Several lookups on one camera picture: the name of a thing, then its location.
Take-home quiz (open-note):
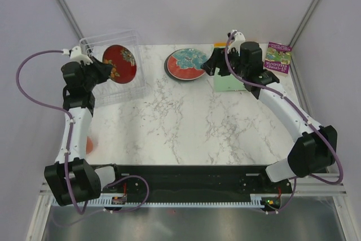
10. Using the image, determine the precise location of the grey plate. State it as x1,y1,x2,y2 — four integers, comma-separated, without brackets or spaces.
164,62,205,82

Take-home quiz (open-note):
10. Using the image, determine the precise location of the green folder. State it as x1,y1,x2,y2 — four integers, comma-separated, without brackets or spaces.
213,43,248,92

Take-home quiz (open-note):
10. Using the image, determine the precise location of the white wire dish rack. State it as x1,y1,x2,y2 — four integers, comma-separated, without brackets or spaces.
80,29,146,107

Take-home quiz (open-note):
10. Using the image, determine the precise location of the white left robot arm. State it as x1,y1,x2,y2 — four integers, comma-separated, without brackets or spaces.
44,56,124,206

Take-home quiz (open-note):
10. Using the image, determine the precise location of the purple children's book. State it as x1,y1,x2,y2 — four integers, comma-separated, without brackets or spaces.
264,42,292,75

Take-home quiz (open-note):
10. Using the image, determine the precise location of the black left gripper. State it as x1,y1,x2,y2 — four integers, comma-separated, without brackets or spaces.
79,55,112,91

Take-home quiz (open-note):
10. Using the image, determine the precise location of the pink rimmed teal plate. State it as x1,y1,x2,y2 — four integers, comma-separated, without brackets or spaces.
164,48,209,81

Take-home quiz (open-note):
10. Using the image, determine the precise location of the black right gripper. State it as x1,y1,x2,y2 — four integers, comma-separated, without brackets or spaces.
200,47,248,78

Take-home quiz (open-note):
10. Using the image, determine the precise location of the dark red patterned plate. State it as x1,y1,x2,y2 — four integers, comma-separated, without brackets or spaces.
102,45,137,84

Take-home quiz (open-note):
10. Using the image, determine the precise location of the orange folder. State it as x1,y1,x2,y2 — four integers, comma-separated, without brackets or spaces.
213,42,226,47

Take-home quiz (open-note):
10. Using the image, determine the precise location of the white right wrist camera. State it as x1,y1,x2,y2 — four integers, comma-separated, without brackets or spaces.
226,30,246,55

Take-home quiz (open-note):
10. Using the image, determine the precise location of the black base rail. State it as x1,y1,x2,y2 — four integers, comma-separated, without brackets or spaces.
104,165,292,201

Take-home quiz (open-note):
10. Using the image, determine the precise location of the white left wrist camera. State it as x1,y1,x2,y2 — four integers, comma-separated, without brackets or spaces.
62,46,93,65

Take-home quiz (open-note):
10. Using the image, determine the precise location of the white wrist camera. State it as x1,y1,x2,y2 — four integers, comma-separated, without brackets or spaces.
226,30,246,55
62,46,93,65

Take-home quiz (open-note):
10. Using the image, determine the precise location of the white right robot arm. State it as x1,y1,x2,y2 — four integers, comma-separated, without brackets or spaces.
201,42,341,192

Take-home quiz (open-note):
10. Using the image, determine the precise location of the white cable duct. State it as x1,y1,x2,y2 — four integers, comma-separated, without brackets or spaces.
52,193,283,207

